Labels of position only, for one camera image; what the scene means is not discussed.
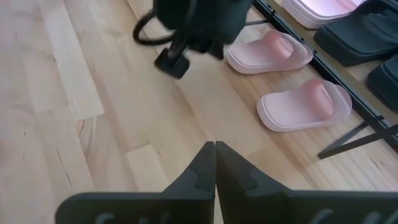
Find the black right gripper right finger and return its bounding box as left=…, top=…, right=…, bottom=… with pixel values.
left=216, top=141, right=398, bottom=224

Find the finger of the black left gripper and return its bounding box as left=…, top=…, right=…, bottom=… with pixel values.
left=154, top=39, right=191, bottom=80
left=208, top=41, right=225, bottom=60

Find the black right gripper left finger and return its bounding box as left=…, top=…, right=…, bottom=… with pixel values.
left=55, top=141, right=217, bottom=224

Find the pink foam slide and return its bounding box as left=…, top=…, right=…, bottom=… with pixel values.
left=280, top=0, right=368, bottom=30
left=256, top=77, right=353, bottom=133
left=226, top=29, right=314, bottom=75

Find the black foam slide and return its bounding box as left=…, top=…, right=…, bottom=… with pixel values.
left=366, top=55, right=398, bottom=113
left=313, top=0, right=398, bottom=67

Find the wood and black shelf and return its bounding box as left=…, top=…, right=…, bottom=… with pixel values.
left=245, top=0, right=398, bottom=161

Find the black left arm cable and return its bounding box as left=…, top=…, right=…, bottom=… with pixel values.
left=132, top=8, right=175, bottom=47

